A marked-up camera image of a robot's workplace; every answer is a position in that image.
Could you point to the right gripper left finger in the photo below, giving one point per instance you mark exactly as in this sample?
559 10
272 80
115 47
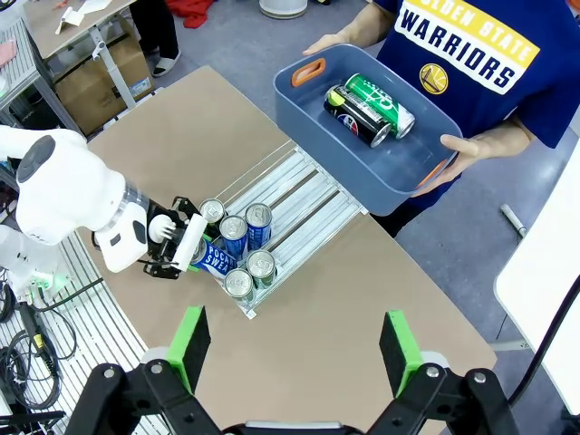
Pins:
192 349

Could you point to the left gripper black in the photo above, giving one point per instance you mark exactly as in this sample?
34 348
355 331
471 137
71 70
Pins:
154 213

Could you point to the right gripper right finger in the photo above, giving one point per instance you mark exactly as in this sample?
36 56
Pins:
396 353

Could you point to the blue beverage can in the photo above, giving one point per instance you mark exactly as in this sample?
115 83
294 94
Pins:
217 260
258 224
233 236

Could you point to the black beverage can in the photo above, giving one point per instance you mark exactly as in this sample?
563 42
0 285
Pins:
358 118
212 210

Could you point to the green beverage can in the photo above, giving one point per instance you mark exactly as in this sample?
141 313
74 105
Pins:
238 286
261 271
380 106

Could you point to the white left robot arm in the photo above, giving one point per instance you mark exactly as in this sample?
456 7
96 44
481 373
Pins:
68 181

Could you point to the person's right forearm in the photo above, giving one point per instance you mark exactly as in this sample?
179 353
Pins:
364 22

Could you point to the person's left forearm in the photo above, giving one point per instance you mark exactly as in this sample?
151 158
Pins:
512 136

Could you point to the person's left hand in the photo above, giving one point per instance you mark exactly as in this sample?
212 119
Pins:
471 147

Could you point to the person's right hand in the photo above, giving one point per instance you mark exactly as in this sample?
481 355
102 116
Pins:
326 43

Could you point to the white slatted robot platform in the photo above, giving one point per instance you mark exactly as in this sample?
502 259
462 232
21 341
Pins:
104 326

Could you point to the clear acrylic can rack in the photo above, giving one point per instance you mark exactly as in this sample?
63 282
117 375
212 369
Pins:
294 208

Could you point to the large white table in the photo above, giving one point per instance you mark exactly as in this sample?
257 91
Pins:
544 272

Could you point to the brown cardboard box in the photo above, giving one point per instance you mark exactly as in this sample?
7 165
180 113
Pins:
99 86

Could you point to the grey metal bar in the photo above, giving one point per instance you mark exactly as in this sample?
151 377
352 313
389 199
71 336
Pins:
514 220

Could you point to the bystander in black trousers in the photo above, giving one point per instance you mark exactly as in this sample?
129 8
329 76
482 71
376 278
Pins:
154 27

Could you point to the orange red cloth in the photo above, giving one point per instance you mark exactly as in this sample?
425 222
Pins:
190 11

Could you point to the wooden table with white legs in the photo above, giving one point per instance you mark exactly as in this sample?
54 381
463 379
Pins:
68 25

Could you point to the white paper sheet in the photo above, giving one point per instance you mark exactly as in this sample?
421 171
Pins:
79 13

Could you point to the white cylindrical air purifier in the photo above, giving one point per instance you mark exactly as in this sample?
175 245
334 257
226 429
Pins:
283 6

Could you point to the person in blue shirt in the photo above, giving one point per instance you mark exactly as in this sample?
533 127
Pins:
534 99

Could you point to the aluminium profile frame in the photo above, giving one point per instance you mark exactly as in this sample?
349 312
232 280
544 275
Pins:
22 68

